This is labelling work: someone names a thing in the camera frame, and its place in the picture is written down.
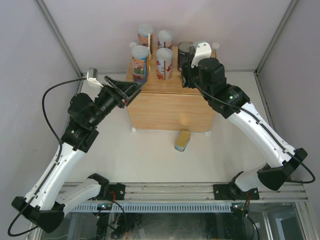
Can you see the black base bracket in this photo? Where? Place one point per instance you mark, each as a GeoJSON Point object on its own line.
{"type": "Point", "coordinates": [225, 191]}
{"type": "Point", "coordinates": [116, 192]}

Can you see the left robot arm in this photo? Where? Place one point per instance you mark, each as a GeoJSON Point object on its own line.
{"type": "Point", "coordinates": [44, 205]}

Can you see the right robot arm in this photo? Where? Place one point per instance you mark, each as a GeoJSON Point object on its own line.
{"type": "Point", "coordinates": [282, 159]}

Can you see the left black base bracket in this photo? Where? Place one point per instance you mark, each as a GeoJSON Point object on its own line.
{"type": "Point", "coordinates": [116, 192]}

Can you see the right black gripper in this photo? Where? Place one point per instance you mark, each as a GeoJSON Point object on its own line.
{"type": "Point", "coordinates": [188, 72]}

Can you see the rectangular gold tin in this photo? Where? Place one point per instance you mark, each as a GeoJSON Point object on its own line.
{"type": "Point", "coordinates": [182, 140]}

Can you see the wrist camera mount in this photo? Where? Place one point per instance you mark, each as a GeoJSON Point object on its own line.
{"type": "Point", "coordinates": [202, 50]}
{"type": "Point", "coordinates": [92, 78]}

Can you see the dark round tin can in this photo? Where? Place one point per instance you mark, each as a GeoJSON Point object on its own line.
{"type": "Point", "coordinates": [182, 54]}

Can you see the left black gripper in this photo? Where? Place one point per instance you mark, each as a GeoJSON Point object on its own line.
{"type": "Point", "coordinates": [122, 93]}

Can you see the wooden cube shelf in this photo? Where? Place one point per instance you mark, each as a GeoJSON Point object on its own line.
{"type": "Point", "coordinates": [166, 105]}

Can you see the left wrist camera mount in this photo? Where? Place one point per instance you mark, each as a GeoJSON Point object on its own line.
{"type": "Point", "coordinates": [92, 78]}

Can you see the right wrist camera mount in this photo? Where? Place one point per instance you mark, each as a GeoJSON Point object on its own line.
{"type": "Point", "coordinates": [202, 50]}

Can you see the white lid can colourful label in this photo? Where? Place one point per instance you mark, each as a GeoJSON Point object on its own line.
{"type": "Point", "coordinates": [140, 56]}

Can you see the tall can with spoon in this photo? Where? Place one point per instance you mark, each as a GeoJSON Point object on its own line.
{"type": "Point", "coordinates": [145, 36]}

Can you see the white lid can red label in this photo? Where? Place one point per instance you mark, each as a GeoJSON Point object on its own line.
{"type": "Point", "coordinates": [165, 39]}

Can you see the aluminium mounting rail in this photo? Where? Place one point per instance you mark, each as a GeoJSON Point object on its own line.
{"type": "Point", "coordinates": [203, 192]}

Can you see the right black base bracket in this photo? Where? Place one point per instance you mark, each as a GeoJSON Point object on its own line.
{"type": "Point", "coordinates": [225, 191]}

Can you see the slotted cable duct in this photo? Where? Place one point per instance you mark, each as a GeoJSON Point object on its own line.
{"type": "Point", "coordinates": [149, 207]}

